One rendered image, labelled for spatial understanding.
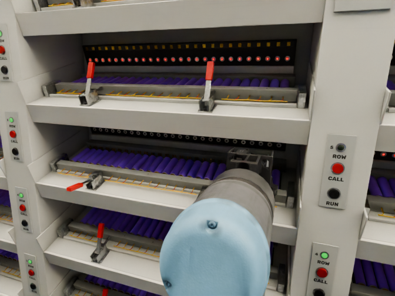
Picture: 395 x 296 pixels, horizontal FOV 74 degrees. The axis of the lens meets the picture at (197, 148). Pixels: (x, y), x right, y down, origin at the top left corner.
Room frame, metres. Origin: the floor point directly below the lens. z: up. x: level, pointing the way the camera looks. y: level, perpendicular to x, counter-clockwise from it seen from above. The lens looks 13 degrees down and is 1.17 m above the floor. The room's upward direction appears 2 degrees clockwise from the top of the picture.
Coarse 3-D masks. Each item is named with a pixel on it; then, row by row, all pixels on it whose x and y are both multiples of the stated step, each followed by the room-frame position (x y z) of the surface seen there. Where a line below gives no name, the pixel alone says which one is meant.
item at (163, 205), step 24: (72, 144) 0.73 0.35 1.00; (168, 144) 0.68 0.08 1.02; (192, 144) 0.66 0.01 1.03; (216, 144) 0.65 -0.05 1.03; (48, 168) 0.64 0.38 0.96; (288, 168) 0.60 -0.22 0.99; (48, 192) 0.60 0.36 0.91; (72, 192) 0.57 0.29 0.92; (96, 192) 0.56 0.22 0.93; (120, 192) 0.55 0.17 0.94; (144, 192) 0.54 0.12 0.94; (168, 192) 0.54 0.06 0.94; (288, 192) 0.47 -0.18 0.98; (144, 216) 0.53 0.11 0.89; (168, 216) 0.51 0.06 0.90; (288, 216) 0.45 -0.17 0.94; (288, 240) 0.43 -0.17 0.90
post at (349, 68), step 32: (320, 32) 0.44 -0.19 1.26; (352, 32) 0.41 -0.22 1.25; (384, 32) 0.39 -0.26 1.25; (320, 64) 0.42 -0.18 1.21; (352, 64) 0.41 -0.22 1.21; (384, 64) 0.39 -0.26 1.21; (320, 96) 0.42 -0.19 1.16; (352, 96) 0.40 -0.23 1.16; (320, 128) 0.41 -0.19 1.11; (352, 128) 0.40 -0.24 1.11; (320, 160) 0.41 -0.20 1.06; (352, 192) 0.40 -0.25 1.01; (320, 224) 0.41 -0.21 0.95; (352, 224) 0.39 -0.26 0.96; (352, 256) 0.39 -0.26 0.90
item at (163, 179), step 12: (60, 168) 0.64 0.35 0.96; (72, 168) 0.63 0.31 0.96; (84, 168) 0.62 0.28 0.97; (96, 168) 0.61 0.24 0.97; (108, 168) 0.61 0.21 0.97; (120, 168) 0.60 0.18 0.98; (108, 180) 0.58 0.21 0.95; (144, 180) 0.57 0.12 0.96; (156, 180) 0.56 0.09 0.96; (168, 180) 0.55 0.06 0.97; (180, 180) 0.54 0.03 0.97; (192, 180) 0.54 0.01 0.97; (204, 180) 0.53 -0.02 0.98; (180, 192) 0.52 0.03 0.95
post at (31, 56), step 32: (0, 0) 0.62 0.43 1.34; (32, 64) 0.64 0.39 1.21; (64, 64) 0.73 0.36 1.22; (0, 96) 0.63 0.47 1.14; (0, 128) 0.64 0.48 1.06; (32, 128) 0.62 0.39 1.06; (64, 128) 0.71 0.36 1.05; (32, 160) 0.61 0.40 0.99; (32, 192) 0.61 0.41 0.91; (32, 224) 0.61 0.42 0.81
